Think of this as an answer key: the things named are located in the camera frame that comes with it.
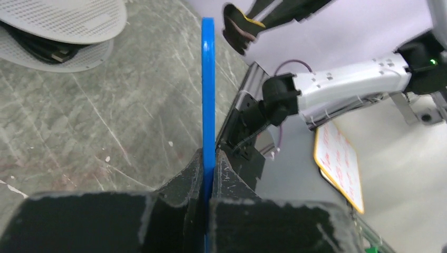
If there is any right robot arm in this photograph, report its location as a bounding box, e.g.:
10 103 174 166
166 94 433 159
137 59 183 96
241 1 446 131

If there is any blue framed whiteboard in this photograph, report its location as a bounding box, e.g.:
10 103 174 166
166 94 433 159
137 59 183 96
201 17 216 252

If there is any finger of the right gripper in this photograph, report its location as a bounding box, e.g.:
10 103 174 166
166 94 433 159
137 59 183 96
260 0 332 33
248 0 274 19

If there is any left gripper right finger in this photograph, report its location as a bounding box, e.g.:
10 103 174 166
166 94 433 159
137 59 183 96
209 150 363 252

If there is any yellow black eraser pad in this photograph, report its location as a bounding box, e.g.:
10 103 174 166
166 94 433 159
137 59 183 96
222 3 266 56

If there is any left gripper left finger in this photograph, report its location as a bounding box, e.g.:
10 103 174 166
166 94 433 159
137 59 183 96
1 150 205 252

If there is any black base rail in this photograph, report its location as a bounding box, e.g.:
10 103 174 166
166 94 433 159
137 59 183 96
216 62 269 190

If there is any yellow framed whiteboard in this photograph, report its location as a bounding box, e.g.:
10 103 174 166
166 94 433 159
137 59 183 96
313 122 365 214

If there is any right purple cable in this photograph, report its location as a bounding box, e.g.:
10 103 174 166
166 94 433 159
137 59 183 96
270 59 313 156

